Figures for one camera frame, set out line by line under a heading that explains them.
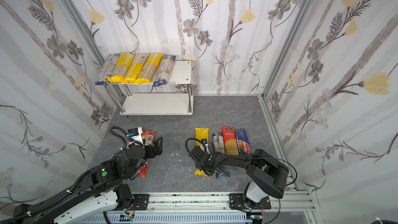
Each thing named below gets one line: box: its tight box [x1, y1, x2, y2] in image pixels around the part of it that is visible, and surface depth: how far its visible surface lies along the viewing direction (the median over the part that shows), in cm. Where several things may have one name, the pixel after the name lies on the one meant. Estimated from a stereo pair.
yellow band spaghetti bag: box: [122, 52, 150, 84], surface depth 84 cm
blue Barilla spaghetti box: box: [235, 128, 252, 156], surface depth 93 cm
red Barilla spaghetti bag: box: [221, 126, 239, 156], surface depth 95 cm
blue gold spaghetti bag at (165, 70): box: [152, 54, 177, 87], surface depth 82 cm
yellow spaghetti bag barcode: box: [134, 53, 165, 86], surface depth 84 cm
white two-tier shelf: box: [94, 60, 194, 116], surface depth 104 cm
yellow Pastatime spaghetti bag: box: [107, 52, 135, 83], surface depth 83 cm
